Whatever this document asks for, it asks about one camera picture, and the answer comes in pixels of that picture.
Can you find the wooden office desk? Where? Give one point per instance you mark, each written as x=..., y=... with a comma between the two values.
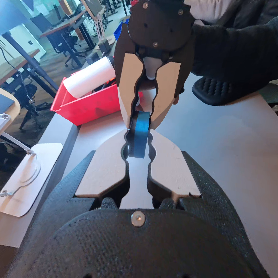
x=13, y=65
x=71, y=21

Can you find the orange box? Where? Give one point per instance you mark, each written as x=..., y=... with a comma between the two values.
x=111, y=81

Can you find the dark grey cube charger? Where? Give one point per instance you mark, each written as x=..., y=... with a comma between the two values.
x=104, y=47
x=92, y=59

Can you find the red storage bin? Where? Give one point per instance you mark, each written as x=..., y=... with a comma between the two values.
x=86, y=108

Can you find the black light stand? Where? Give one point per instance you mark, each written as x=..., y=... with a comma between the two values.
x=32, y=65

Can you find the person's right forearm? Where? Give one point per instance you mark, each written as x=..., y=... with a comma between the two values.
x=228, y=54

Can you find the grey board on stand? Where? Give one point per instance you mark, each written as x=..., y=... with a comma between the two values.
x=93, y=8

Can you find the blue storage bin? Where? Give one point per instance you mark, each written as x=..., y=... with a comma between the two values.
x=118, y=31

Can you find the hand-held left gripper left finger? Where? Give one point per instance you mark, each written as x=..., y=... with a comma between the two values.
x=104, y=169

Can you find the blue board eraser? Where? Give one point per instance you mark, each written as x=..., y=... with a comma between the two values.
x=141, y=134

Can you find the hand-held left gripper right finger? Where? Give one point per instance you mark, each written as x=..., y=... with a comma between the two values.
x=171, y=171

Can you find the black chair armrest pad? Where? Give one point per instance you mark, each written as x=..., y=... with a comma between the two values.
x=217, y=93

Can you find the person's right hand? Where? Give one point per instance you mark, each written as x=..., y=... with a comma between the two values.
x=176, y=100

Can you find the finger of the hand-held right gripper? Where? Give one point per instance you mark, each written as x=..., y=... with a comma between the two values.
x=128, y=82
x=167, y=91

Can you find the white board stand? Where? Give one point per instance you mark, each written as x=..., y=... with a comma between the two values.
x=32, y=173

